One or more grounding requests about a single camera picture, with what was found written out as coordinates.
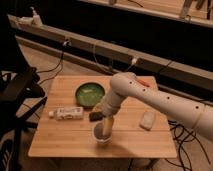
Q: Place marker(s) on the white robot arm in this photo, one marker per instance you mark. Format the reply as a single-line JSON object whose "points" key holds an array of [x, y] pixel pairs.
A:
{"points": [[192, 114]]}

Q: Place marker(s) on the white sponge block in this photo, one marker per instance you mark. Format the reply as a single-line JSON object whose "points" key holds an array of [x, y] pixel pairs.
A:
{"points": [[147, 121]]}

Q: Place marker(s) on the orange marker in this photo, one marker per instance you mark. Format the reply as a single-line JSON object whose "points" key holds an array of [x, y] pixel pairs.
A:
{"points": [[144, 83]]}

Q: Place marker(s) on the wooden table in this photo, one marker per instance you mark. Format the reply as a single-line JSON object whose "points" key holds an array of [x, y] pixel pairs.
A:
{"points": [[73, 138]]}

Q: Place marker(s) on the black tripod stand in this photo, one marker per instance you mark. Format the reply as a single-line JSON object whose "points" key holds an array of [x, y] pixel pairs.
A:
{"points": [[24, 85]]}

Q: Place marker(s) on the black rectangular block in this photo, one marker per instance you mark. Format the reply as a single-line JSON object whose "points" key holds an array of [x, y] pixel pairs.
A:
{"points": [[95, 116]]}

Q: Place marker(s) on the white plastic bottle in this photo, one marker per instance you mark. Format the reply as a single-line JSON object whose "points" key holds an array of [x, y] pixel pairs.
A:
{"points": [[66, 113]]}

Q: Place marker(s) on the grey metal rail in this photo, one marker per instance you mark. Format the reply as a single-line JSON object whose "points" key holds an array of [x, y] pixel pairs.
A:
{"points": [[168, 68]]}

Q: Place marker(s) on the white spray bottle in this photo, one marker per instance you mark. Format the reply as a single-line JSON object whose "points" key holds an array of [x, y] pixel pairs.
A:
{"points": [[36, 17]]}

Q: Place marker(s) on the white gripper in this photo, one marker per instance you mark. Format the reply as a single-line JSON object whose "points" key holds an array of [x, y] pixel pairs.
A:
{"points": [[110, 105]]}

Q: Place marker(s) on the green ceramic bowl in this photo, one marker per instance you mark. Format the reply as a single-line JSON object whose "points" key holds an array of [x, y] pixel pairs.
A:
{"points": [[89, 94]]}

